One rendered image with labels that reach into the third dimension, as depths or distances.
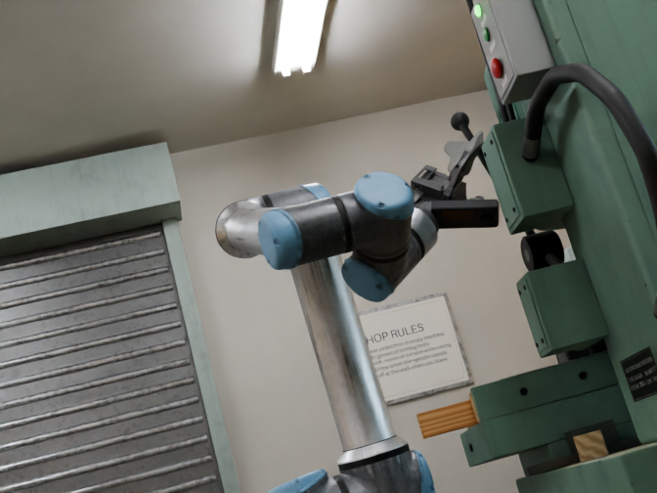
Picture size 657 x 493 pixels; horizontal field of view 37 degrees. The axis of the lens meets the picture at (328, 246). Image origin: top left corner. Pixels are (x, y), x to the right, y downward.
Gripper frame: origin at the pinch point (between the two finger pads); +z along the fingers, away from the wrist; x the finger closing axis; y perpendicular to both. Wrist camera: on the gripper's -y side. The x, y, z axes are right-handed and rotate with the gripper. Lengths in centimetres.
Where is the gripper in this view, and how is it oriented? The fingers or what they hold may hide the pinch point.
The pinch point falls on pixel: (486, 165)
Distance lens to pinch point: 179.9
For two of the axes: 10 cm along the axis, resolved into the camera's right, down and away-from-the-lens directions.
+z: 5.9, -5.9, 5.6
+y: -8.0, -3.3, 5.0
